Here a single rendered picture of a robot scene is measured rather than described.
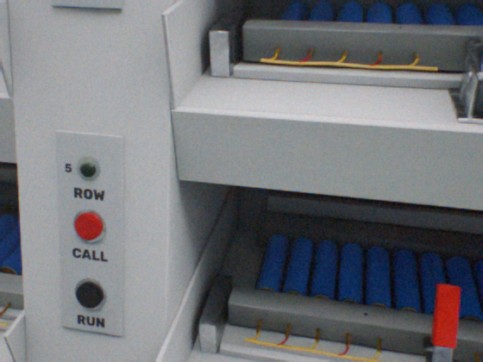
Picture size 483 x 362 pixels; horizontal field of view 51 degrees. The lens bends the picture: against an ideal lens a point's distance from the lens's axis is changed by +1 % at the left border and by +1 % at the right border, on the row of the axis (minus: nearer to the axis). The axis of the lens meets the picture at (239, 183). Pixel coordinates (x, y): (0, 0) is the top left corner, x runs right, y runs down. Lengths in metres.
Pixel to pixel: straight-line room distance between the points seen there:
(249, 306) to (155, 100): 0.17
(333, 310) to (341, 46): 0.18
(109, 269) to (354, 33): 0.20
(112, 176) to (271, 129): 0.09
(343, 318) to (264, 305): 0.05
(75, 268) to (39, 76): 0.11
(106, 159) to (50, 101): 0.05
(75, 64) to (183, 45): 0.06
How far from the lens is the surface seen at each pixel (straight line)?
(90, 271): 0.32
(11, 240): 0.48
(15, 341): 0.36
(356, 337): 0.37
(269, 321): 0.37
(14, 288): 0.42
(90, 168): 0.29
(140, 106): 0.28
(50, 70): 0.31
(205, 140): 0.28
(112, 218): 0.30
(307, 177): 0.28
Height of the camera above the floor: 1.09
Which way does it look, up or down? 13 degrees down
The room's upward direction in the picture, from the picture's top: 3 degrees clockwise
